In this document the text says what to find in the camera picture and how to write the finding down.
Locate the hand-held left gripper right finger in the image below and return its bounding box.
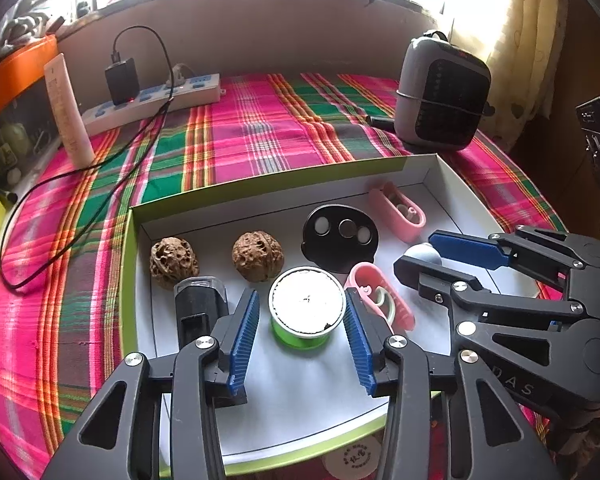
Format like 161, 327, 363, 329
344, 286, 553, 480

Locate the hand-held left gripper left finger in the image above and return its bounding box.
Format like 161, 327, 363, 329
40, 287, 261, 480

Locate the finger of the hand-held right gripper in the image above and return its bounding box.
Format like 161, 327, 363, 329
393, 254, 600, 370
428, 226, 589, 282

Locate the grey white ball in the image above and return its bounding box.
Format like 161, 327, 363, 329
405, 242, 443, 267

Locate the pink oval case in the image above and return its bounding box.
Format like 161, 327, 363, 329
369, 181, 427, 242
344, 262, 415, 332

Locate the black clear-capped device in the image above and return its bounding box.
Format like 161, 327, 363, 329
173, 276, 229, 356

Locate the green white-lidded round container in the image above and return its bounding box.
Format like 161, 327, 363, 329
268, 267, 347, 348

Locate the brown walnut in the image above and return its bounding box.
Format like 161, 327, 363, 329
149, 237, 200, 291
231, 230, 285, 286

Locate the white shallow box green rim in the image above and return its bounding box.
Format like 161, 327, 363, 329
119, 152, 541, 478

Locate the person's right forearm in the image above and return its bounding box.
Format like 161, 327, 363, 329
545, 400, 600, 461

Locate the black round disc holder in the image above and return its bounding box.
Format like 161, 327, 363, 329
301, 205, 381, 275

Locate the white round lid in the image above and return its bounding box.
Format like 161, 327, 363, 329
321, 437, 387, 480

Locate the grey black space heater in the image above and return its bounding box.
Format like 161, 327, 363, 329
395, 30, 492, 151

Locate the cream patterned curtain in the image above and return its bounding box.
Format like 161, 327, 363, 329
450, 0, 581, 151

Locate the pink green plaid cloth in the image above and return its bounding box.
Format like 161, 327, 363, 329
0, 72, 571, 480

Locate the white power strip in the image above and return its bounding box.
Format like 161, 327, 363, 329
80, 72, 222, 136

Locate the white plug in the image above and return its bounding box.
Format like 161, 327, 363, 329
170, 62, 196, 88

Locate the white lotion tube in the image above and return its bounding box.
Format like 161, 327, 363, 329
44, 53, 95, 167

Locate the black charger adapter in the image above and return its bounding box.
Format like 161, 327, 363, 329
104, 58, 141, 106

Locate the pale green figurine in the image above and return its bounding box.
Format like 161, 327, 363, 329
0, 120, 33, 161

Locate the orange box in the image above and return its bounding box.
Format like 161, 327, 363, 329
0, 35, 61, 126

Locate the white grey cloth bundle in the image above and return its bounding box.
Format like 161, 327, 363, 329
0, 7, 63, 48

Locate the black charger cable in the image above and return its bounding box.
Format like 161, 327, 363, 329
0, 27, 173, 291

